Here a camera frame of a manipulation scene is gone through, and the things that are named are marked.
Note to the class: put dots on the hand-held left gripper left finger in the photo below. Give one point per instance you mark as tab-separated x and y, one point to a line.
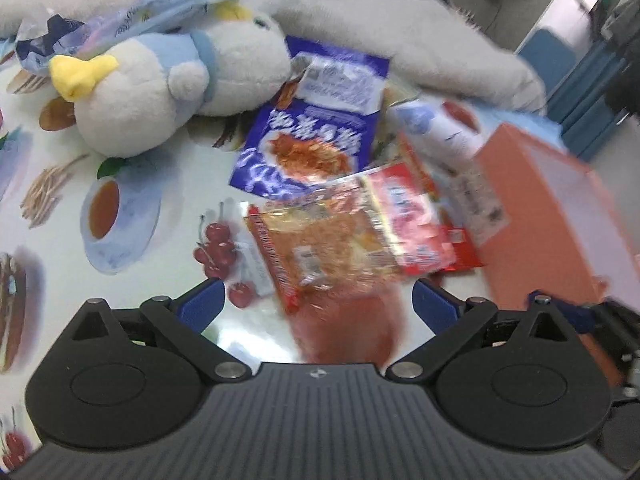
200	305

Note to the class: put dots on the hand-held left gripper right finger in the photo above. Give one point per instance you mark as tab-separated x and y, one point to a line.
435	305

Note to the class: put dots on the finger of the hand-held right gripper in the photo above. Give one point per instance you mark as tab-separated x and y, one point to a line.
575	312

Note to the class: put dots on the pink cardboard box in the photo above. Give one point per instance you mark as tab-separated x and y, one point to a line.
540	210

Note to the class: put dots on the clear orange cracker packet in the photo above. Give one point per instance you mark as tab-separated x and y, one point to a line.
325	240

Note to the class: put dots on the blue snack packet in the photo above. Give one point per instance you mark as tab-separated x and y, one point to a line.
300	130

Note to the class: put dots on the white packet blue heart print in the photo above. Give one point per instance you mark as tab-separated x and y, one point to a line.
425	125

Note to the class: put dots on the blue curtain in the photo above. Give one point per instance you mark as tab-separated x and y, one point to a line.
595	100

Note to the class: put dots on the blue white penguin plush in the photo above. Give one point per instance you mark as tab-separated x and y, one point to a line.
150	90

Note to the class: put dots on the blue chair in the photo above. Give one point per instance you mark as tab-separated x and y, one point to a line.
547	55

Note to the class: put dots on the dark hanging clothes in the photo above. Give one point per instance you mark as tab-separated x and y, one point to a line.
622	50

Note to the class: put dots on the grey blanket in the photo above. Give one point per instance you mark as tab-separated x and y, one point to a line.
400	25

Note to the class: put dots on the clear blue plastic bag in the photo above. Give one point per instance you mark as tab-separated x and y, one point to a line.
125	15

